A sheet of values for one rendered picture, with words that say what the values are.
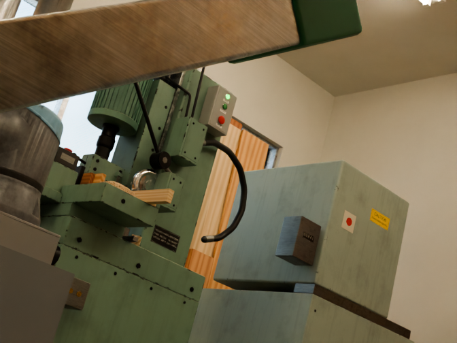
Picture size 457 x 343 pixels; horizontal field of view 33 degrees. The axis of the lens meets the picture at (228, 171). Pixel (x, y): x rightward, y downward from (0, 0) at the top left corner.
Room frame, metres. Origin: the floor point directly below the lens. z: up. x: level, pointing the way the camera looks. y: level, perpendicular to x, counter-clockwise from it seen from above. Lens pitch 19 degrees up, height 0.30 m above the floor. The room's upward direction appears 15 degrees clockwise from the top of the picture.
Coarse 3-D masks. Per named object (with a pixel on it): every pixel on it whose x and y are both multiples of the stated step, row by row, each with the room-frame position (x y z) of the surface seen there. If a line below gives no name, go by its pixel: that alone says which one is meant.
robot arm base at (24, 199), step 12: (0, 168) 1.63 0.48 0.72; (0, 180) 1.63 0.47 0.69; (12, 180) 1.63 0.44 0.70; (24, 180) 1.65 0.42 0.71; (0, 192) 1.62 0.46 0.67; (12, 192) 1.63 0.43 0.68; (24, 192) 1.65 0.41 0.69; (36, 192) 1.68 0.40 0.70; (0, 204) 1.61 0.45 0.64; (12, 204) 1.62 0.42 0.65; (24, 204) 1.64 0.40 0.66; (36, 204) 1.69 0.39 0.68; (24, 216) 1.65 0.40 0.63; (36, 216) 1.69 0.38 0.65
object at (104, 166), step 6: (84, 156) 2.51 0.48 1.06; (90, 156) 2.48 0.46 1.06; (96, 156) 2.47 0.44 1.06; (90, 162) 2.47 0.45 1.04; (96, 162) 2.48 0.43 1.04; (102, 162) 2.49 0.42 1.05; (108, 162) 2.51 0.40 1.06; (90, 168) 2.47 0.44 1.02; (96, 168) 2.48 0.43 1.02; (102, 168) 2.50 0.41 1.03; (108, 168) 2.51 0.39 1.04; (114, 168) 2.53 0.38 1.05; (120, 168) 2.54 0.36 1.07; (108, 174) 2.52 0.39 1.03; (114, 174) 2.53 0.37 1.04; (108, 180) 2.52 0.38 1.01; (114, 180) 2.54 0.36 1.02; (120, 180) 2.55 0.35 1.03
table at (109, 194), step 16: (48, 192) 2.28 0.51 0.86; (64, 192) 2.32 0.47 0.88; (80, 192) 2.25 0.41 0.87; (96, 192) 2.18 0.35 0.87; (112, 192) 2.18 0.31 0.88; (96, 208) 2.26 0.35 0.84; (112, 208) 2.21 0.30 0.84; (128, 208) 2.22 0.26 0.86; (144, 208) 2.26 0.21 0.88; (128, 224) 2.35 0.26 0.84; (144, 224) 2.29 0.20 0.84
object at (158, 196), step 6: (138, 192) 2.30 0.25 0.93; (144, 192) 2.28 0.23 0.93; (150, 192) 2.25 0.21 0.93; (156, 192) 2.23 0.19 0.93; (162, 192) 2.21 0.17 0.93; (168, 192) 2.19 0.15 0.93; (138, 198) 2.29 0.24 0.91; (144, 198) 2.27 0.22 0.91; (150, 198) 2.25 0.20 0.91; (156, 198) 2.22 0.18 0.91; (162, 198) 2.21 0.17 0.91; (168, 198) 2.19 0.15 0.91; (150, 204) 2.27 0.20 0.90
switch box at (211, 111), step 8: (208, 88) 2.61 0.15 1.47; (216, 88) 2.58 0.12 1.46; (224, 88) 2.59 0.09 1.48; (208, 96) 2.60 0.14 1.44; (216, 96) 2.58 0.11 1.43; (224, 96) 2.60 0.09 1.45; (232, 96) 2.62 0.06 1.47; (208, 104) 2.59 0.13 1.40; (216, 104) 2.58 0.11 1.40; (232, 104) 2.63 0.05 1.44; (208, 112) 2.58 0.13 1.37; (216, 112) 2.59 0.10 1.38; (232, 112) 2.63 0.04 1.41; (200, 120) 2.61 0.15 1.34; (208, 120) 2.58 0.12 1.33; (216, 120) 2.59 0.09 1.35; (208, 128) 2.61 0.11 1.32; (216, 128) 2.60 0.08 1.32; (224, 128) 2.62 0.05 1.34; (216, 136) 2.67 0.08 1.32
